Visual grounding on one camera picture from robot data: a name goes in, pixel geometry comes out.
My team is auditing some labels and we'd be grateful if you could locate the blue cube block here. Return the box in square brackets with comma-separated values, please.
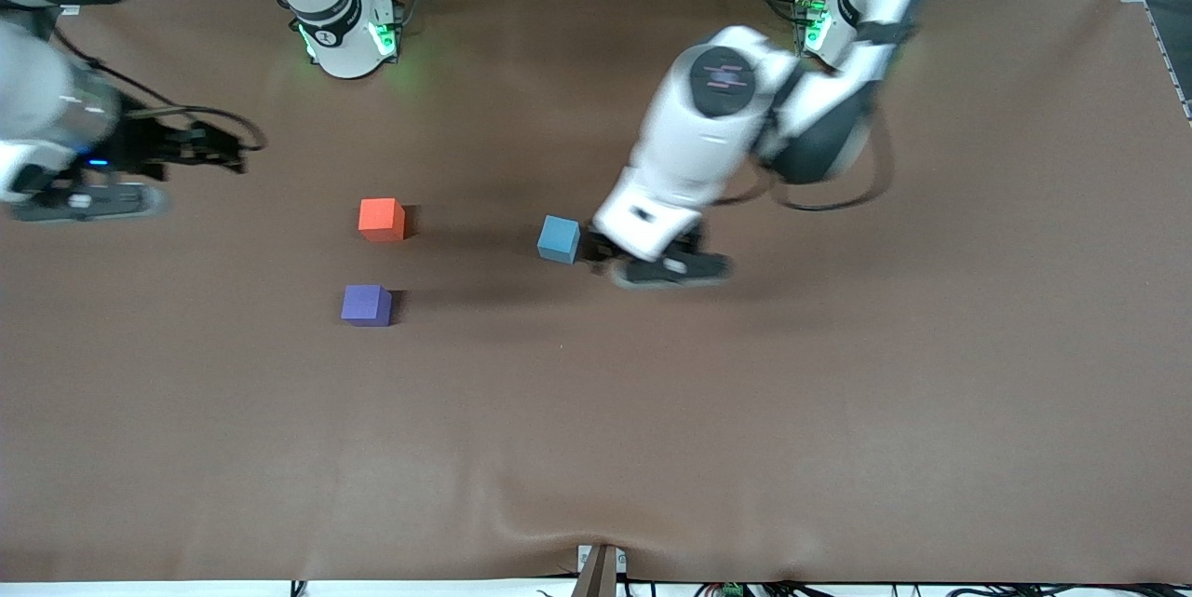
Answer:
[537, 215, 582, 265]

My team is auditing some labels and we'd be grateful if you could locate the orange cube block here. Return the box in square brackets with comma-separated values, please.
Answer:
[359, 198, 407, 242]

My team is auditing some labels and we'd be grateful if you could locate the purple cube block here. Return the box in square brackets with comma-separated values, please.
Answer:
[341, 285, 393, 328]

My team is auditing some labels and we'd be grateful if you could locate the brown table cloth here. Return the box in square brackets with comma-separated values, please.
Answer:
[0, 0, 1192, 584]

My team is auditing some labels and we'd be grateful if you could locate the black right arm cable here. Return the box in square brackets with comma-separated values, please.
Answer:
[51, 24, 269, 154]

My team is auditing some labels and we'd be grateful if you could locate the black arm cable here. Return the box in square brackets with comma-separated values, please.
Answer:
[51, 24, 269, 154]
[722, 0, 941, 212]

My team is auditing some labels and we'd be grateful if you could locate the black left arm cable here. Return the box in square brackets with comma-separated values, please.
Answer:
[722, 0, 941, 212]

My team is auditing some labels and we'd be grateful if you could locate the wooden bar with bracket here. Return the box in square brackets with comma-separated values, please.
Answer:
[576, 543, 629, 597]

